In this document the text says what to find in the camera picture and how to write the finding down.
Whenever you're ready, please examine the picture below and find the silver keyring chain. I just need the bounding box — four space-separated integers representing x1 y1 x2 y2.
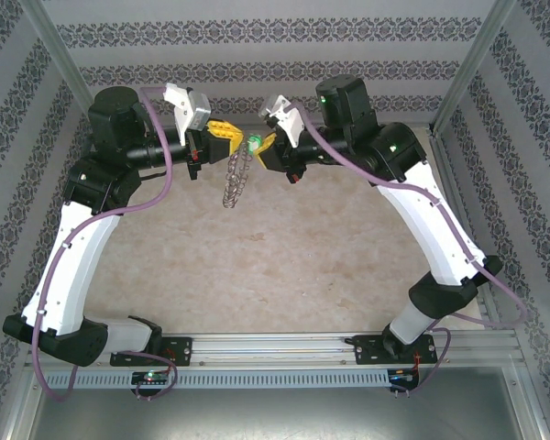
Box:
220 139 254 211

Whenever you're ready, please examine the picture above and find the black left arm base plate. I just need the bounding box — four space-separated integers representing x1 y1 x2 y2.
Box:
109 336 193 368

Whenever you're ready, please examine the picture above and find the grey sheet metal panel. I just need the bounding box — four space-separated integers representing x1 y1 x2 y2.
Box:
27 366 549 440

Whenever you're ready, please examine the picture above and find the wide aluminium mounting rail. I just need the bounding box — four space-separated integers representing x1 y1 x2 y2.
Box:
26 332 526 368

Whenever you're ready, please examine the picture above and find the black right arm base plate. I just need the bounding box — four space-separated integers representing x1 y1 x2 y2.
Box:
351 334 435 367

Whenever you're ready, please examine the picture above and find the grey slotted cable duct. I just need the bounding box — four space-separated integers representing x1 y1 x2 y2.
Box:
43 369 391 389

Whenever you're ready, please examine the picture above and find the aluminium frame post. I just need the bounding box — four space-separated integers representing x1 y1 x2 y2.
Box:
17 0 114 141
426 0 519 138

